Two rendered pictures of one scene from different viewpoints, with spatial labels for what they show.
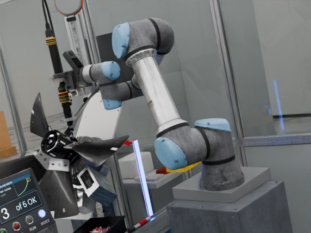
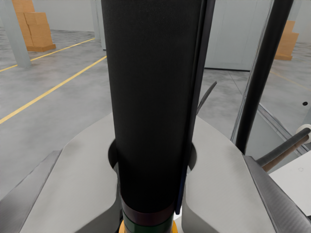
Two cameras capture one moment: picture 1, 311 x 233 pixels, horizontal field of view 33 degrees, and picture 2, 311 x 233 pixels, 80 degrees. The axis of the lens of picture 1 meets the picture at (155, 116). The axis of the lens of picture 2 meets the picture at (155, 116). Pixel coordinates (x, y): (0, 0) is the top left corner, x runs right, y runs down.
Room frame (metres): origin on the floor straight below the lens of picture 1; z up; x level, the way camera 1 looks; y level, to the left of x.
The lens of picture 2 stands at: (2.28, 0.32, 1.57)
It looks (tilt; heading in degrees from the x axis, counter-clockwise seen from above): 31 degrees down; 52
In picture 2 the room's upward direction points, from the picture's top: 2 degrees clockwise
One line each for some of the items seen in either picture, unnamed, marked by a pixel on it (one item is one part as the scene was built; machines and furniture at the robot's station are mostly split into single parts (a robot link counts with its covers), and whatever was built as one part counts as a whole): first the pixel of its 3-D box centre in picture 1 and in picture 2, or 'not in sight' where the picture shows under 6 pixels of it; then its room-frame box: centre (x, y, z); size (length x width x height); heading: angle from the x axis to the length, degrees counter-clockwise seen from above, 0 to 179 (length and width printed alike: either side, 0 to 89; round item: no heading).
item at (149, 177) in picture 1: (149, 177); not in sight; (2.72, 0.10, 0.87); 0.15 x 0.09 x 0.02; 49
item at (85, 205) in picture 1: (83, 203); not in sight; (2.34, 0.40, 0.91); 0.12 x 0.08 x 0.12; 143
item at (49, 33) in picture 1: (59, 75); not in sight; (2.32, 0.38, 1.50); 0.04 x 0.04 x 0.46
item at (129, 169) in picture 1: (133, 165); not in sight; (2.90, 0.18, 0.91); 0.17 x 0.16 x 0.11; 143
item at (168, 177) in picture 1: (142, 178); not in sight; (2.83, 0.14, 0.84); 0.36 x 0.24 x 0.03; 53
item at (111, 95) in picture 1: (114, 94); not in sight; (2.17, 0.15, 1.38); 0.11 x 0.08 x 0.11; 116
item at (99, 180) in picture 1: (96, 186); not in sight; (2.31, 0.32, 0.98); 0.20 x 0.16 x 0.20; 143
